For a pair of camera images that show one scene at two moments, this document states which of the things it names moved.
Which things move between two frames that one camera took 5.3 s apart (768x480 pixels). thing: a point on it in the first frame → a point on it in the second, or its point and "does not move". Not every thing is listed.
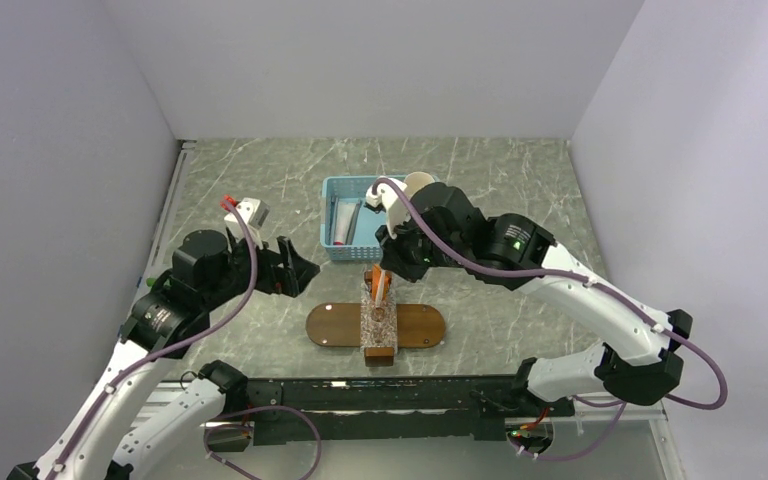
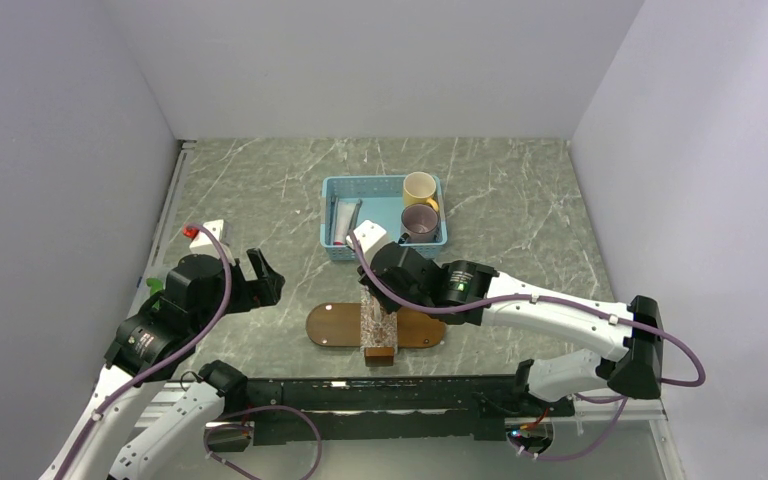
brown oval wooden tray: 339,325 does not move
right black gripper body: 413,250 → 389,302
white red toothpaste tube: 346,210 does not move
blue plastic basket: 364,245 does not move
